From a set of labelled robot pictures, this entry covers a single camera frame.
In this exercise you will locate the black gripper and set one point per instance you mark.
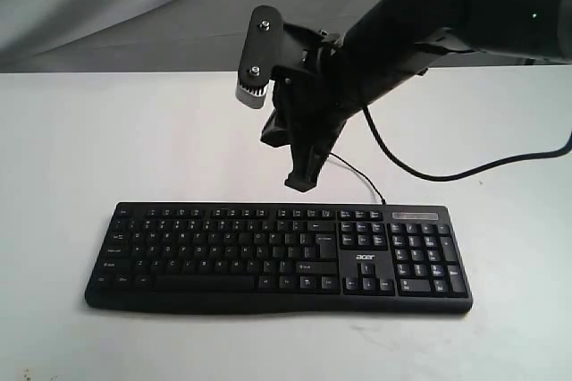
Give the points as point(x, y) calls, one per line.
point(317, 88)

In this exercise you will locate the grey fabric backdrop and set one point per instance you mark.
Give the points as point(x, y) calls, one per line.
point(147, 35)

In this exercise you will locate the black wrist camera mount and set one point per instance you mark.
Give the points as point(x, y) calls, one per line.
point(277, 50)

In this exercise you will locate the black acer keyboard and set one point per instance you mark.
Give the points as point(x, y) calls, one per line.
point(225, 258)

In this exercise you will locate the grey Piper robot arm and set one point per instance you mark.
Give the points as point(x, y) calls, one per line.
point(399, 39)

